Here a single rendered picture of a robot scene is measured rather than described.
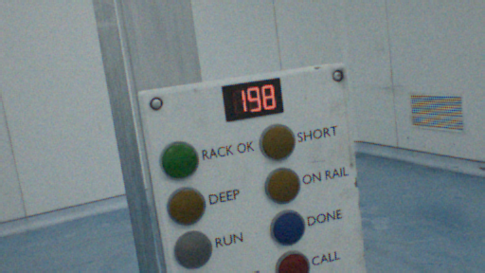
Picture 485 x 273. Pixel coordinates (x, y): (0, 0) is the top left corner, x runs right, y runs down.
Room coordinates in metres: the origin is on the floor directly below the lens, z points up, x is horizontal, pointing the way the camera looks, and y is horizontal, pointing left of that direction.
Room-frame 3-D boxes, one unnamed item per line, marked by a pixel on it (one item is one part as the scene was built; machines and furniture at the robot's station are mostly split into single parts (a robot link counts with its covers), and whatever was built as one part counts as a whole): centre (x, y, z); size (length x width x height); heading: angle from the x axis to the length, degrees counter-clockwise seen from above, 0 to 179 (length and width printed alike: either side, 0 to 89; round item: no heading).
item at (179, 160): (0.37, 0.05, 1.03); 0.03 x 0.01 x 0.03; 105
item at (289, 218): (0.39, -0.03, 0.96); 0.03 x 0.01 x 0.03; 105
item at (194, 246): (0.37, 0.05, 0.96); 0.03 x 0.01 x 0.03; 105
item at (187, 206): (0.37, 0.05, 0.99); 0.03 x 0.01 x 0.03; 105
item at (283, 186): (0.39, -0.03, 0.99); 0.03 x 0.01 x 0.03; 105
